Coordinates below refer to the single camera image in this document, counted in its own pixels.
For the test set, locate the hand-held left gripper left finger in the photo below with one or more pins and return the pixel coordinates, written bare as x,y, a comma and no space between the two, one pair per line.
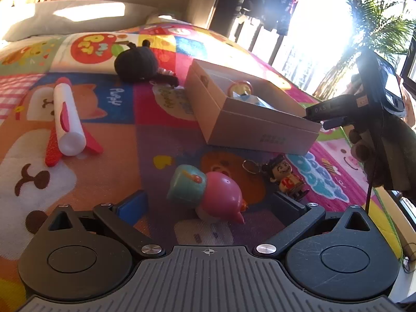
133,206

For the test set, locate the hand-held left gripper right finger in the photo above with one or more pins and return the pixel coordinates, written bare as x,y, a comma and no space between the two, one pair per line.
287,208

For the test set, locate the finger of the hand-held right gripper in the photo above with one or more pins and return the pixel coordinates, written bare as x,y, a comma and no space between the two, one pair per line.
331,108
338,122

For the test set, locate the pink penguin toy teal hat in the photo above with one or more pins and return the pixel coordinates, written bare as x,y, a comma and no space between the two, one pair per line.
221,191

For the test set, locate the blue white wet wipes packet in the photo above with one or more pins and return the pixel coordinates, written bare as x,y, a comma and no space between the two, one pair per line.
260,102

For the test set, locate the pale cardboard box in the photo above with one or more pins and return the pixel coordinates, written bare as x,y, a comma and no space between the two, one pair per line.
253,130

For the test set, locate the brown yellow pudding toy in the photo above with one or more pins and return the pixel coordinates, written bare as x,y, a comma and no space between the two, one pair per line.
240,87

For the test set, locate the white red foam rocket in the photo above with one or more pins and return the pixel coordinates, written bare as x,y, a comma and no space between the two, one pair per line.
66,117

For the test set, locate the black plush toy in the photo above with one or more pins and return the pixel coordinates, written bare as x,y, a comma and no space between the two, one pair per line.
136,63

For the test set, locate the person's right hand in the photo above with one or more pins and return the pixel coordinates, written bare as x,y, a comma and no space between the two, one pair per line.
364,151

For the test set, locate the green palm plant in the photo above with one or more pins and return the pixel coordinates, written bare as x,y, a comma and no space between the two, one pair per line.
383,22

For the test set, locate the colourful cartoon printed blanket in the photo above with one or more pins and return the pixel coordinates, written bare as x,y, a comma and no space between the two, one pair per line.
156,143

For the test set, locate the dark blue hanging jacket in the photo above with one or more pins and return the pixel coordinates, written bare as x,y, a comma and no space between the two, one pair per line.
286,6

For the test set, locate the white pillow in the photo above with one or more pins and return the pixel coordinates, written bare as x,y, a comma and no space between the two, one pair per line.
164,19

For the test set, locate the grey pillow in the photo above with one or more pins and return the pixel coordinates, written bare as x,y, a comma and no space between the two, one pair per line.
81,19

